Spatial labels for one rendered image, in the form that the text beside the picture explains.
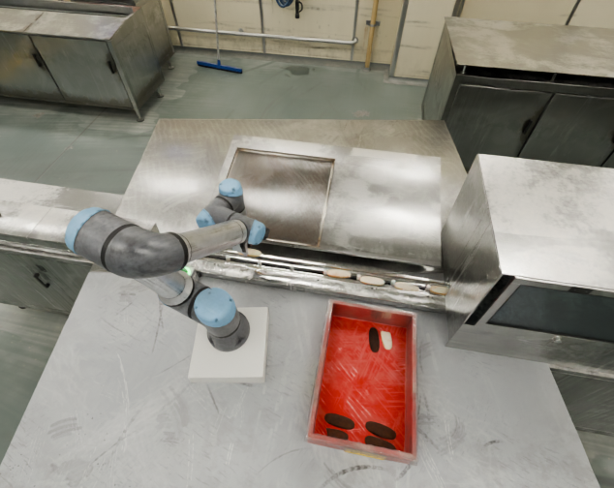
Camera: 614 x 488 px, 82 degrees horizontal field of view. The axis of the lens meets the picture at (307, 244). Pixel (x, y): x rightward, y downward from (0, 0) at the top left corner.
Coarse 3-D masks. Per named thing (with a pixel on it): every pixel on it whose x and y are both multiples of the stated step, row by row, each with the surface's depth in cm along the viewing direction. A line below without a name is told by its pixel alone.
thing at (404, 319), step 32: (384, 320) 134; (416, 320) 127; (320, 352) 120; (416, 352) 120; (320, 384) 113; (416, 384) 113; (416, 416) 107; (352, 448) 103; (384, 448) 102; (416, 448) 102
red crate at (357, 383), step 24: (336, 336) 134; (360, 336) 134; (336, 360) 128; (360, 360) 128; (384, 360) 128; (336, 384) 123; (360, 384) 123; (384, 384) 123; (336, 408) 118; (360, 408) 118; (384, 408) 118; (360, 432) 113
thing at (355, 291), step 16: (0, 240) 156; (80, 256) 154; (208, 272) 146; (224, 272) 147; (240, 272) 147; (256, 272) 147; (272, 272) 147; (288, 288) 145; (304, 288) 142; (320, 288) 142; (336, 288) 142; (352, 288) 142; (368, 288) 142; (384, 288) 142; (384, 304) 142; (400, 304) 139; (416, 304) 138; (432, 304) 138
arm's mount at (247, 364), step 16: (256, 320) 130; (256, 336) 126; (208, 352) 124; (224, 352) 123; (240, 352) 123; (256, 352) 123; (192, 368) 121; (208, 368) 120; (224, 368) 120; (240, 368) 120; (256, 368) 120
